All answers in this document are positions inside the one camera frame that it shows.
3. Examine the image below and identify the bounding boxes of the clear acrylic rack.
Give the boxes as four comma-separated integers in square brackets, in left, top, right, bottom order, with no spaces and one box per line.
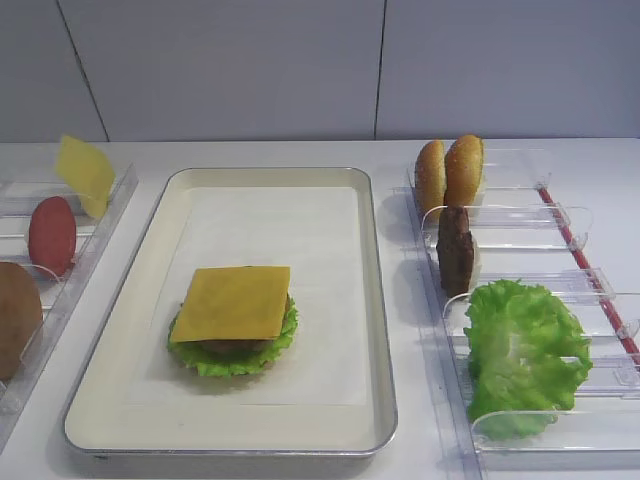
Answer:
[1,165,138,445]
[405,149,639,479]

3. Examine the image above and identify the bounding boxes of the clear acrylic rack left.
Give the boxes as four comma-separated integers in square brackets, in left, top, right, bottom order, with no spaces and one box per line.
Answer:
[1,165,138,445]

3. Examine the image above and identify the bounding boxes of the bun half far left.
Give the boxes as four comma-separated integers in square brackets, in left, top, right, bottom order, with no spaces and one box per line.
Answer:
[414,140,446,214]

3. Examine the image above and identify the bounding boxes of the white parchment paper sheet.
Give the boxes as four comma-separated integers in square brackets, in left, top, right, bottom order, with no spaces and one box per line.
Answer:
[129,187,369,405]

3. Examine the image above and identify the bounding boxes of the yellow cheese slice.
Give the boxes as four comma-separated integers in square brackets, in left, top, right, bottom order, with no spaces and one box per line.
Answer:
[170,266,290,343]
[55,135,115,219]

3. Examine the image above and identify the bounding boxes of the green lettuce leaf on tray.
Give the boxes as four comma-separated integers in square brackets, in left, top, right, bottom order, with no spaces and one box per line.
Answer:
[167,296,298,377]

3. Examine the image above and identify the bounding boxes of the yellow cheese slice front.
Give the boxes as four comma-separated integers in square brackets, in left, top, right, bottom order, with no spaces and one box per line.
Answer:
[170,266,290,343]

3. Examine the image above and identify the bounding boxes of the upright meat patty in rack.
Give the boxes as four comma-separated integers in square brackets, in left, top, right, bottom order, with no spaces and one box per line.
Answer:
[436,206,475,298]

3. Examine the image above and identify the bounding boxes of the brown bun half left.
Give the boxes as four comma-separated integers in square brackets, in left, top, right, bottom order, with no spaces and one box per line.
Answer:
[0,262,42,381]

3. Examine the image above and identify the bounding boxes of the large green lettuce leaf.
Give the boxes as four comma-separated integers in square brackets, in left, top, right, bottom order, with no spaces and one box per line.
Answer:
[465,280,593,441]

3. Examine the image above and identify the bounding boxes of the red tomato slice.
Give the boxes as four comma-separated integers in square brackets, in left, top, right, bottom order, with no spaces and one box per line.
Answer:
[28,196,76,278]

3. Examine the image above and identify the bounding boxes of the yellow cheese slice back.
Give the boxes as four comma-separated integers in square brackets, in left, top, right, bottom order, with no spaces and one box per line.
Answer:
[55,135,115,219]

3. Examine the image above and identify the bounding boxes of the clear acrylic rack right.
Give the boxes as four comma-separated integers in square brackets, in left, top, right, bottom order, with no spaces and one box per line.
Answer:
[405,149,639,479]

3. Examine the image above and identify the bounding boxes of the cooked meat patty on tray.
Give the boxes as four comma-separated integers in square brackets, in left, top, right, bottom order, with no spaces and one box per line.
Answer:
[192,294,291,356]

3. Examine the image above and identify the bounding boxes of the cream metal baking tray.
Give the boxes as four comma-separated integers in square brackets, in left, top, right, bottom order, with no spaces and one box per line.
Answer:
[64,167,397,456]

